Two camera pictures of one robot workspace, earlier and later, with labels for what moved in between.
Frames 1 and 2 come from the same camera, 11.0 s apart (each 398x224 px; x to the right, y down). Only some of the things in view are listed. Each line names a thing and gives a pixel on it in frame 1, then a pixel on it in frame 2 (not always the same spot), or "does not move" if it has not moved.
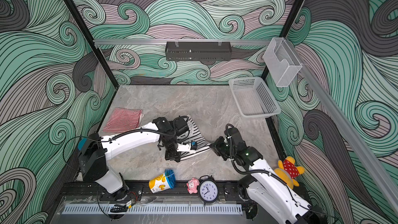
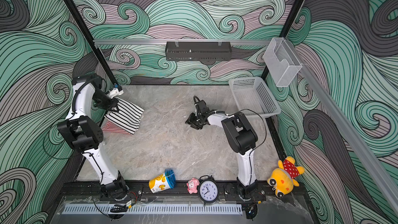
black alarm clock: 208,189 does not move
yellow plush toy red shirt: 288,171 does not move
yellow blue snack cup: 164,182 does not move
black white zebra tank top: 194,141 to 128,117
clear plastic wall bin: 282,61 does not move
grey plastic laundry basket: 254,97 does not move
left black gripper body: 172,153 to 104,102
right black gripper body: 224,149 to 195,121
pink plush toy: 192,185 does not move
